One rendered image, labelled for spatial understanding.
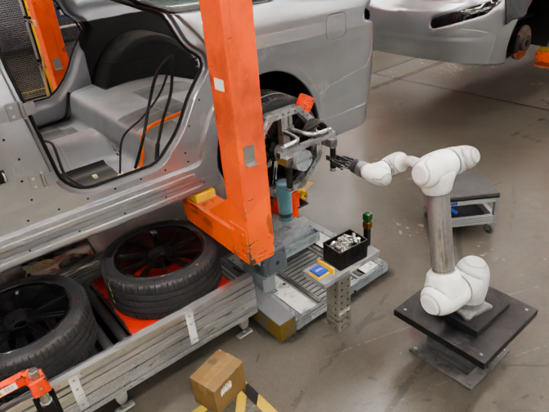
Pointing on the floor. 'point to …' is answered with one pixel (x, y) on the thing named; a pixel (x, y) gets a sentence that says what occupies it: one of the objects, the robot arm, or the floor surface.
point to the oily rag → (73, 259)
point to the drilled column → (339, 304)
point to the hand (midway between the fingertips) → (332, 157)
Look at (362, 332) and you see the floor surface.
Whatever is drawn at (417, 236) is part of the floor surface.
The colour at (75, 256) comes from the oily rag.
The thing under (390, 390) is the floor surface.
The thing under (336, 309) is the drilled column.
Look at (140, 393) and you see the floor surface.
